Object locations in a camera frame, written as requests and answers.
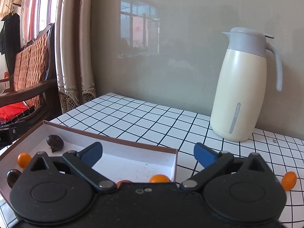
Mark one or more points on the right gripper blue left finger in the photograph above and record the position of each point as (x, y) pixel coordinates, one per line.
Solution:
(82, 162)

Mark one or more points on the dark wooden sofa bench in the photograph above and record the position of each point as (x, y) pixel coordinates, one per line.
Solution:
(34, 81)

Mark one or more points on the orange kumquat in box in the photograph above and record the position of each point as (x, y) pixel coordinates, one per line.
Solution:
(159, 178)
(23, 159)

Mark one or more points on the orange kumquat in box left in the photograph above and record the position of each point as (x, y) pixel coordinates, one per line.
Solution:
(23, 159)

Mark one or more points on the orange kumquat in box right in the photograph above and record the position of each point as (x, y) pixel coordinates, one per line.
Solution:
(159, 178)

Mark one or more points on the dark mangosteen near corner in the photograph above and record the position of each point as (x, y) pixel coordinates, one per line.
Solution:
(12, 177)

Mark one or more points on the beige hat on rack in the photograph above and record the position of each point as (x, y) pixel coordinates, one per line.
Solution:
(17, 3)

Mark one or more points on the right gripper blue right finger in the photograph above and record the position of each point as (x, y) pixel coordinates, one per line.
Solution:
(214, 164)

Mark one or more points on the dark mangosteen with stem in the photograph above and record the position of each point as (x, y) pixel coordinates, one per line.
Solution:
(55, 142)

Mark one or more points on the checkered white tablecloth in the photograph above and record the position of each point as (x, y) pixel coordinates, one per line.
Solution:
(138, 121)

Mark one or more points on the carrot chunk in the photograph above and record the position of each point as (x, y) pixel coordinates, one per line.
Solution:
(119, 183)

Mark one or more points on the red cushion on bench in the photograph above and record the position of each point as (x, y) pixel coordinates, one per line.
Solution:
(10, 111)

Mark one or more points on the cream and grey thermos jug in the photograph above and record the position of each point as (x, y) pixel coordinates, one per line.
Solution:
(242, 84)

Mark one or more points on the orange kumquat on table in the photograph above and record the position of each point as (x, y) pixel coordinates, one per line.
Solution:
(289, 181)

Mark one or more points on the black coat on rack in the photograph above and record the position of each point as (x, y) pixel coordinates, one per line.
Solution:
(10, 40)

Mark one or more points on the beige lace curtain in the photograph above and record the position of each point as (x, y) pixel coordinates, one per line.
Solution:
(72, 20)

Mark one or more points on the white shallow cardboard box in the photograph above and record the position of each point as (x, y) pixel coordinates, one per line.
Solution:
(121, 159)

